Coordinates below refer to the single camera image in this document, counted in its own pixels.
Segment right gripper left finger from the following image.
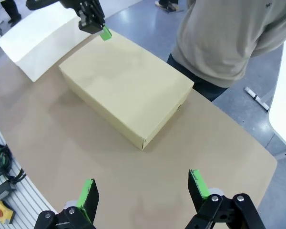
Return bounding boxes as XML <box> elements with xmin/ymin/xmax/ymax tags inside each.
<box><xmin>35</xmin><ymin>178</ymin><xmax>101</xmax><ymax>229</ymax></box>

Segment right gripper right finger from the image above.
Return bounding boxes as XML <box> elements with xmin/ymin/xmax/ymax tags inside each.
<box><xmin>184</xmin><ymin>168</ymin><xmax>266</xmax><ymax>229</ymax></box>

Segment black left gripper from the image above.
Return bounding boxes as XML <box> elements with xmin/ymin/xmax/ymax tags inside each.
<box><xmin>61</xmin><ymin>0</ymin><xmax>113</xmax><ymax>42</ymax></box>

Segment white plastic storage box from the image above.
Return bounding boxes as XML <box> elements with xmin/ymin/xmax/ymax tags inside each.
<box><xmin>0</xmin><ymin>0</ymin><xmax>104</xmax><ymax>83</ymax></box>

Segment grey control box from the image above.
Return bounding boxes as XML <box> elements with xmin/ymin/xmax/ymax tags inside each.
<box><xmin>0</xmin><ymin>179</ymin><xmax>17</xmax><ymax>207</ymax></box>

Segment yellow emergency stop button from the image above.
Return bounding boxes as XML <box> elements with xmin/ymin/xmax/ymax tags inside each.
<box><xmin>0</xmin><ymin>199</ymin><xmax>15</xmax><ymax>226</ymax></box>

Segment bystander in black trousers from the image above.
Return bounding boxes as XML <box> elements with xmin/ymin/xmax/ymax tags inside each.
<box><xmin>0</xmin><ymin>0</ymin><xmax>22</xmax><ymax>24</ymax></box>

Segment white table leg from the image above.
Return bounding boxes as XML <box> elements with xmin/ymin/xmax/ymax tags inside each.
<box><xmin>244</xmin><ymin>86</ymin><xmax>271</xmax><ymax>111</ymax></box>

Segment person in beige sweater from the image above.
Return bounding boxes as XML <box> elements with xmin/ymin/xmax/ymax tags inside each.
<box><xmin>166</xmin><ymin>0</ymin><xmax>286</xmax><ymax>103</ymax></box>

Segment aluminium profile frame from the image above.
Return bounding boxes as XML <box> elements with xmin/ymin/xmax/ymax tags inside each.
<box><xmin>0</xmin><ymin>114</ymin><xmax>60</xmax><ymax>229</ymax></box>

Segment black cable bundle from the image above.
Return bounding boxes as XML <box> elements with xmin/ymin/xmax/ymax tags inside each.
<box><xmin>0</xmin><ymin>142</ymin><xmax>27</xmax><ymax>185</ymax></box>

